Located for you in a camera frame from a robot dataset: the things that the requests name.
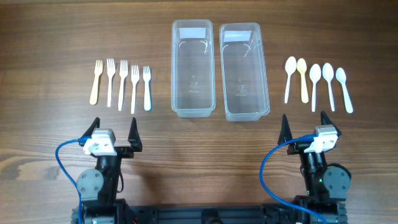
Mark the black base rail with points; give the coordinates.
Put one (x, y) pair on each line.
(261, 214)

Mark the white plastic fork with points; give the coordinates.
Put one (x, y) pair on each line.
(123, 73)
(135, 77)
(111, 70)

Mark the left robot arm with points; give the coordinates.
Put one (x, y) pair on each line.
(98, 187)

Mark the left clear plastic container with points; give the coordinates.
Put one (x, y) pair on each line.
(193, 68)

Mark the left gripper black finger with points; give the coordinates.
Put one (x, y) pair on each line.
(133, 137)
(95, 124)

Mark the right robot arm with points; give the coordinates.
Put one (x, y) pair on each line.
(326, 184)

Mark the white plastic spoon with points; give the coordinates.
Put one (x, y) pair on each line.
(315, 75)
(290, 68)
(341, 77)
(328, 74)

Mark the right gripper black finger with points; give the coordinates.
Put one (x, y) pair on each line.
(285, 132)
(325, 120)

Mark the clear plastic container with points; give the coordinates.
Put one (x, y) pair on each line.
(243, 68)
(193, 68)

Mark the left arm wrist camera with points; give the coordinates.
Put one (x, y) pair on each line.
(101, 143)

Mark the yellow plastic spoon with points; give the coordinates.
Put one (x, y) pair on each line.
(302, 68)

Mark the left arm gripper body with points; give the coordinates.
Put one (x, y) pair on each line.
(125, 152)

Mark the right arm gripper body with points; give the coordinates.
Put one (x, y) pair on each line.
(296, 148)

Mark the light blue plastic fork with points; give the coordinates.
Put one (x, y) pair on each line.
(147, 78)

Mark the right clear plastic container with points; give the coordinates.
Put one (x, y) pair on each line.
(243, 68)

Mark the yellow plastic fork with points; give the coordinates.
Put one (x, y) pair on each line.
(94, 91)

